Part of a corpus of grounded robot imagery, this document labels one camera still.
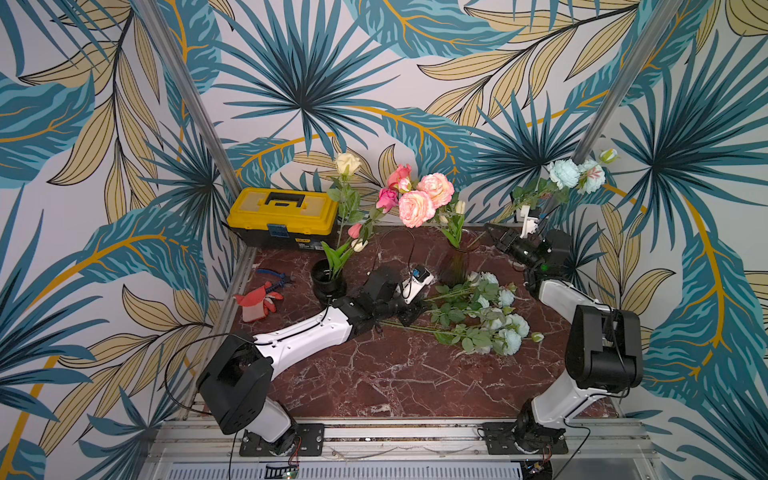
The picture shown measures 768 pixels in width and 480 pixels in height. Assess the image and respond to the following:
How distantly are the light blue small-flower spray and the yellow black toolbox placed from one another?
1.40 ft

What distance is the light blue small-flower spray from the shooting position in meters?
0.94

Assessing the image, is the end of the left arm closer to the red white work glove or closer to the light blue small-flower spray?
the light blue small-flower spray

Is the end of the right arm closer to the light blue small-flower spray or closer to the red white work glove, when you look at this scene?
the light blue small-flower spray

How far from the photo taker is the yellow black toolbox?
1.00 meters
